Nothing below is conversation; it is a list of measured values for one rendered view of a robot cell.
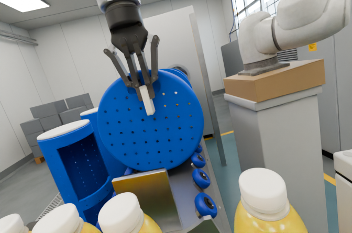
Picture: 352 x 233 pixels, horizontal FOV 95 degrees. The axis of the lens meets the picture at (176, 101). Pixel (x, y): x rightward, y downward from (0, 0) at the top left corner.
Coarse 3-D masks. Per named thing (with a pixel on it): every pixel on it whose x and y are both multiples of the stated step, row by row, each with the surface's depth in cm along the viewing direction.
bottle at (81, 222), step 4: (80, 220) 18; (80, 224) 18; (84, 224) 19; (88, 224) 19; (80, 228) 17; (84, 228) 18; (88, 228) 18; (92, 228) 19; (96, 228) 20; (76, 232) 17; (80, 232) 17; (84, 232) 18; (88, 232) 18; (92, 232) 18; (96, 232) 19; (100, 232) 20
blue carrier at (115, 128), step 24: (168, 72) 42; (120, 96) 41; (168, 96) 40; (192, 96) 40; (120, 120) 42; (144, 120) 42; (168, 120) 41; (192, 120) 41; (120, 144) 43; (144, 144) 43; (168, 144) 43; (192, 144) 42; (144, 168) 45; (168, 168) 44
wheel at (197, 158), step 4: (196, 152) 45; (192, 156) 43; (196, 156) 43; (200, 156) 44; (192, 160) 43; (196, 160) 42; (200, 160) 43; (204, 160) 44; (196, 164) 42; (200, 164) 42; (204, 164) 43
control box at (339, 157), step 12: (336, 156) 15; (348, 156) 15; (336, 168) 16; (348, 168) 14; (336, 180) 16; (348, 180) 15; (336, 192) 16; (348, 192) 15; (348, 204) 15; (348, 216) 15; (348, 228) 16
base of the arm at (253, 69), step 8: (248, 64) 79; (256, 64) 76; (264, 64) 75; (272, 64) 75; (280, 64) 74; (288, 64) 74; (240, 72) 88; (248, 72) 79; (256, 72) 74; (264, 72) 75
